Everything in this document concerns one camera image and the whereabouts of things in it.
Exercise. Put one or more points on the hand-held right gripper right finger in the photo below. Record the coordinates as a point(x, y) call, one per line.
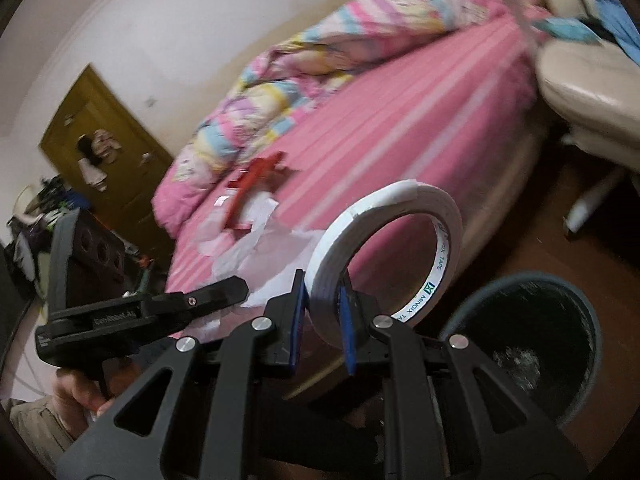
point(348, 332)

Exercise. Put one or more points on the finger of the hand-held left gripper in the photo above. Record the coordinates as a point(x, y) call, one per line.
point(210, 294)

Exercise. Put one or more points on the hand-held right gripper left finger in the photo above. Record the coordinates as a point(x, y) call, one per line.
point(297, 325)

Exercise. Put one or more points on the white tissue paper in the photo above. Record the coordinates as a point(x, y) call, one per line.
point(285, 255)

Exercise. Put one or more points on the red snack wrapper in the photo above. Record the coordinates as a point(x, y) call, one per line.
point(250, 180)

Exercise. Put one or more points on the white tape roll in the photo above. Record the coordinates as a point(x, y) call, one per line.
point(381, 199)

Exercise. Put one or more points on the dark round trash bin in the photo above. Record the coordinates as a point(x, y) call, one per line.
point(542, 345)

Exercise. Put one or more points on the person's left hand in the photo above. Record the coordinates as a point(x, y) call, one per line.
point(75, 392)

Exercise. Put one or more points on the clear plastic wrap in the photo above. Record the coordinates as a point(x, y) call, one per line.
point(225, 242)

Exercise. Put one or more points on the brown box with round holes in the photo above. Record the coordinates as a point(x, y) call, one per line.
point(97, 260)

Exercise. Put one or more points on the dark cluttered pile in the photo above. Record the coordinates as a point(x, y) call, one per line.
point(40, 220)

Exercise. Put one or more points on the person's khaki pants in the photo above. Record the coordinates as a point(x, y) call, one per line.
point(35, 425)

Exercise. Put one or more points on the clothes hanging on door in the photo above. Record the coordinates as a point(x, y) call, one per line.
point(97, 155)

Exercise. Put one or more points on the brown wooden door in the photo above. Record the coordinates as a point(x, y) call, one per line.
point(125, 120)

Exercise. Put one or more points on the pink striped bed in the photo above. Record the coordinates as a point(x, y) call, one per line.
point(400, 120)

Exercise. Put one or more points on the pink cartoon printed quilt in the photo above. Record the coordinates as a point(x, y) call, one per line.
point(300, 60)

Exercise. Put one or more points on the beige tufted chair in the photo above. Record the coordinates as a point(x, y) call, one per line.
point(585, 85)

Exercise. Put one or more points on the light blue cloth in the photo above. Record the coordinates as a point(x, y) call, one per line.
point(617, 15)

